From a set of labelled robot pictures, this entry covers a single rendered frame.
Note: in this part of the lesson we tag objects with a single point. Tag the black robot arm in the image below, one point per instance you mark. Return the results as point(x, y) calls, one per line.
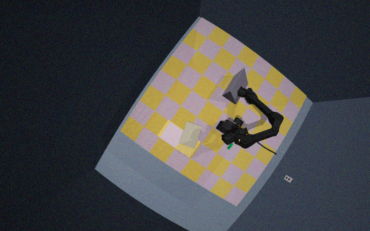
point(248, 140)

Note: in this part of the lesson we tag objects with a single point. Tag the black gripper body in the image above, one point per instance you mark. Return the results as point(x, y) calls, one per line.
point(238, 122)

